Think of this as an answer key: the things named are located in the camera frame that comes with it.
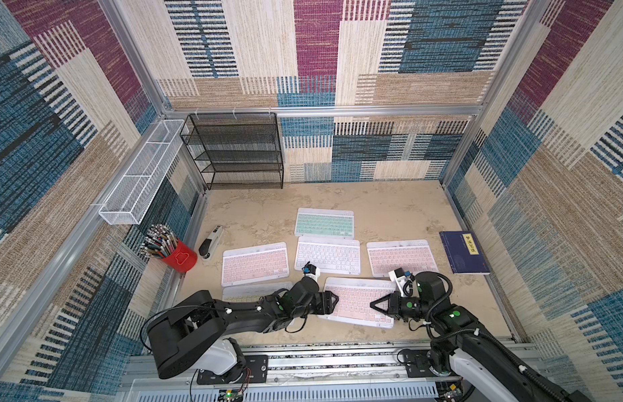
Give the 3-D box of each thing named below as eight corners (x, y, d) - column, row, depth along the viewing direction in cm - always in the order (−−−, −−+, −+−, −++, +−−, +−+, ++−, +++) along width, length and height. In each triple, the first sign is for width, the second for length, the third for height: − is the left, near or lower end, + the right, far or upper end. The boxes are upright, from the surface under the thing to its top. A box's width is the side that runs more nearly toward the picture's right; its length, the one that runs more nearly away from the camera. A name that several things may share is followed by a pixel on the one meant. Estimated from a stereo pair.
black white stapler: (201, 258, 99) (196, 251, 95) (219, 230, 107) (215, 223, 103) (208, 260, 99) (203, 253, 95) (225, 232, 107) (221, 224, 103)
